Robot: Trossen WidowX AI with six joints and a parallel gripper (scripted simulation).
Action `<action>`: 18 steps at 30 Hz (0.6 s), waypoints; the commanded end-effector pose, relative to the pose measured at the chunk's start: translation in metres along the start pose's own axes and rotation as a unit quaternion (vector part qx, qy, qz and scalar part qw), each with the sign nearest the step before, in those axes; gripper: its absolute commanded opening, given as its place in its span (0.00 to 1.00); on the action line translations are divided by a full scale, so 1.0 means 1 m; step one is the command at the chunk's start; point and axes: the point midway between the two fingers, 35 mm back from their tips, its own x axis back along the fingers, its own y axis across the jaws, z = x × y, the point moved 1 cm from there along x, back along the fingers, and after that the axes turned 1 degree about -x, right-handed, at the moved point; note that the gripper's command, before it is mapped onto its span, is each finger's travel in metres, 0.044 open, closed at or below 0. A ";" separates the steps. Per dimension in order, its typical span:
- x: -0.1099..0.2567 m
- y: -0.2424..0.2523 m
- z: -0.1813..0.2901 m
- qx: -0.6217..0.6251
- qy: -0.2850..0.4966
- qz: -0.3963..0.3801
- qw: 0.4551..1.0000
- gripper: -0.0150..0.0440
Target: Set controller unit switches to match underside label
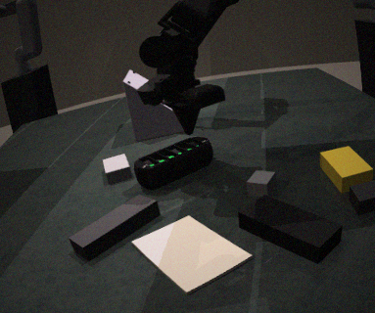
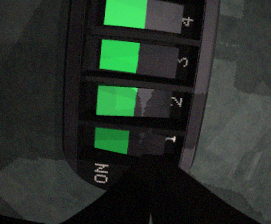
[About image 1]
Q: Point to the cream flat sheet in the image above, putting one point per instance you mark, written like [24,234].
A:
[190,254]

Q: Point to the yellow rectangular block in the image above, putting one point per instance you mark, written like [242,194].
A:
[345,168]

